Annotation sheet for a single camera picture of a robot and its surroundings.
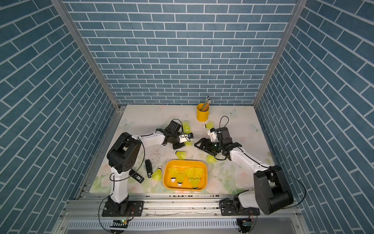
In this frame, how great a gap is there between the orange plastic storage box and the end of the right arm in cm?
13

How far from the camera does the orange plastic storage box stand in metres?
0.80

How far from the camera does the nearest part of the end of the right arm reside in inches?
25.3
